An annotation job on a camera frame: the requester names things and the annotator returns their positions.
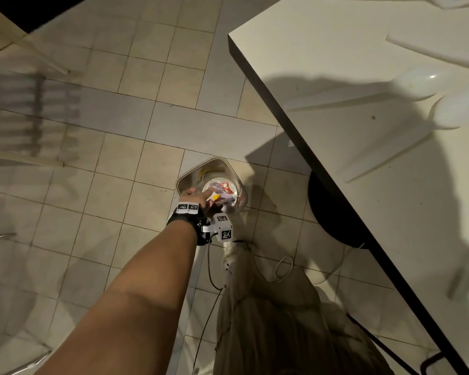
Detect person's left hand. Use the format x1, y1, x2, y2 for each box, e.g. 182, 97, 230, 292
178, 187, 216, 218

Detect person's left forearm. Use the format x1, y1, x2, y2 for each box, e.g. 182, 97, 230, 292
34, 220, 199, 375

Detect crumpled wrappers trash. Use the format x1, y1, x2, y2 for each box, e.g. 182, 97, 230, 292
202, 179, 240, 208

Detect steel trash bin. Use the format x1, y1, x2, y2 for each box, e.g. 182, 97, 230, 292
175, 155, 249, 216

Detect black round table base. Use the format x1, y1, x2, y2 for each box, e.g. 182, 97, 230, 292
307, 171, 371, 249

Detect beige trousers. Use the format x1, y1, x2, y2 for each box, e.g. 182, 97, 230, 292
213, 206, 396, 375

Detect white plastic spoon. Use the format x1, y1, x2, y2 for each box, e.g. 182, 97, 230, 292
342, 87, 469, 183
285, 68, 451, 112

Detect white plastic knife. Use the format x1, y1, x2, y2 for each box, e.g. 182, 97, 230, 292
386, 30, 469, 71

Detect black wrist strap with tags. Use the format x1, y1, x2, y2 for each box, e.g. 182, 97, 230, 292
166, 202, 210, 247

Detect wrist camera with marker cube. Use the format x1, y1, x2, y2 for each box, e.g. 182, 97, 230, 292
202, 214, 235, 243

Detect black cable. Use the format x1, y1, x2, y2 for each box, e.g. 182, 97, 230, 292
192, 241, 226, 375

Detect white drawstring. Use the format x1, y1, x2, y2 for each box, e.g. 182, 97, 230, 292
274, 255, 294, 282

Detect chrome metal chair frame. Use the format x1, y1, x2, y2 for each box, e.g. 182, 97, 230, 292
0, 232, 54, 375

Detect black metal chair frame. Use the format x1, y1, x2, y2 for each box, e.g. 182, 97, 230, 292
346, 313, 455, 375

